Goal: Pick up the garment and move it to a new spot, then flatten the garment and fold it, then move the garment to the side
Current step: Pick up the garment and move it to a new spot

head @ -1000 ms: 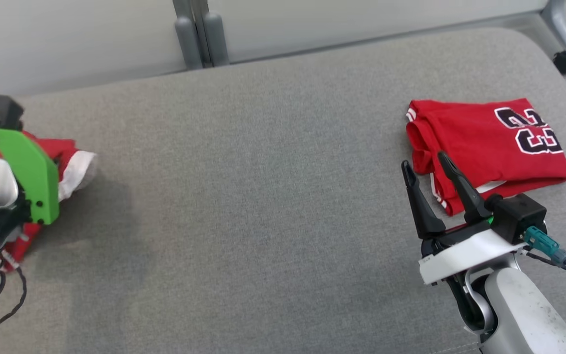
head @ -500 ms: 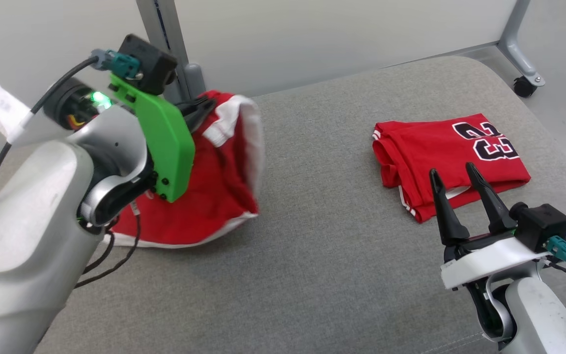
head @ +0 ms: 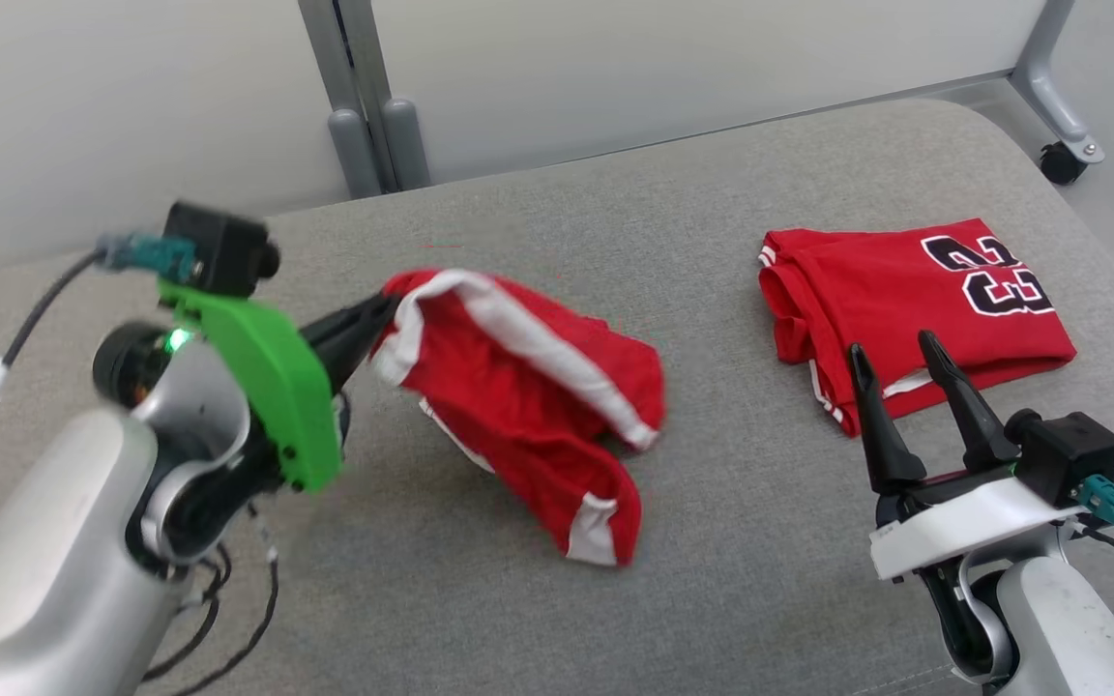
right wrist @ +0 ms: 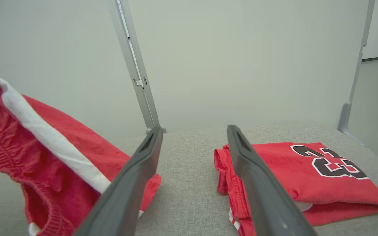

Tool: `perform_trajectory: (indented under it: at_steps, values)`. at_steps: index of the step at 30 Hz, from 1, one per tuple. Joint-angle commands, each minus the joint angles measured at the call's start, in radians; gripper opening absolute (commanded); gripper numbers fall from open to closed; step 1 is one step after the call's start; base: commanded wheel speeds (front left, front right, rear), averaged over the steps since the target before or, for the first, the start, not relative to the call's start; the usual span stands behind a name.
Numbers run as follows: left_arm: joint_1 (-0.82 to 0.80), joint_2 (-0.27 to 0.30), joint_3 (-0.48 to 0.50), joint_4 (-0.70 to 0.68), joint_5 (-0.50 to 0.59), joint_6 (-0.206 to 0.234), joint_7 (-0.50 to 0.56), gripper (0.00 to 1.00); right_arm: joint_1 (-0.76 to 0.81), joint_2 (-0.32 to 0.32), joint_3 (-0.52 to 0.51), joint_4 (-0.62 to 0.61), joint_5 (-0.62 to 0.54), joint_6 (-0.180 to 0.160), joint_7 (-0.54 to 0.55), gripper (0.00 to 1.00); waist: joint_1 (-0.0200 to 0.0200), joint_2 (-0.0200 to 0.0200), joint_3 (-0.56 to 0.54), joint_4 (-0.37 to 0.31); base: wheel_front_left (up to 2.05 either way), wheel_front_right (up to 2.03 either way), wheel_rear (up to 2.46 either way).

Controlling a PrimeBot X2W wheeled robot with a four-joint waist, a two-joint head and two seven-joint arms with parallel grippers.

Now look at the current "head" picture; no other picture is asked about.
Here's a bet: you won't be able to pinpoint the red basketball jersey number 23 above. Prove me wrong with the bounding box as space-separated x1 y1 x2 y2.
757 217 1078 438

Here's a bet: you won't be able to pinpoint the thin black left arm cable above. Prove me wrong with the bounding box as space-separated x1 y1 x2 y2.
136 503 282 696

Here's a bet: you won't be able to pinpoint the black left camera cable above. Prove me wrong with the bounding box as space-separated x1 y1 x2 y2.
0 249 105 583

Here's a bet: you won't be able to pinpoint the grey partition support leg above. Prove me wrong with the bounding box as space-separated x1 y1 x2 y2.
1010 0 1106 165

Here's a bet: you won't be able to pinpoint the teal left camera connector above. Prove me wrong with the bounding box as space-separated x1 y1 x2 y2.
96 230 198 283

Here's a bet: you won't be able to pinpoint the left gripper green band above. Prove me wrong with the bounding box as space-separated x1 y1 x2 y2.
159 278 401 494

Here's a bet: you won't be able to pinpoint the red shorts with white stripes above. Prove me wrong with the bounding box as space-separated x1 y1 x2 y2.
368 268 667 568

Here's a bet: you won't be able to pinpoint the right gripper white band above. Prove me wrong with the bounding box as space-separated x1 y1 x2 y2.
847 330 1087 583

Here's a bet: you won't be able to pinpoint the black caster wheel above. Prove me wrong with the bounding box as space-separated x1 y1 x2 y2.
1041 141 1087 187

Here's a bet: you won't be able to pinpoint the grey double partition post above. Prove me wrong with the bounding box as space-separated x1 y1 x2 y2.
298 0 432 199

